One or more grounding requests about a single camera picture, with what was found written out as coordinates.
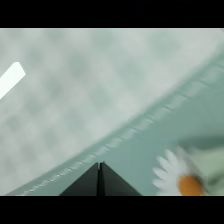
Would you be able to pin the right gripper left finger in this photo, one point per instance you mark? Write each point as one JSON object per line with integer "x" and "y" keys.
{"x": 85, "y": 185}

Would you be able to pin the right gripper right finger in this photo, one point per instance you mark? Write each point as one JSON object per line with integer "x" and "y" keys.
{"x": 115, "y": 183}

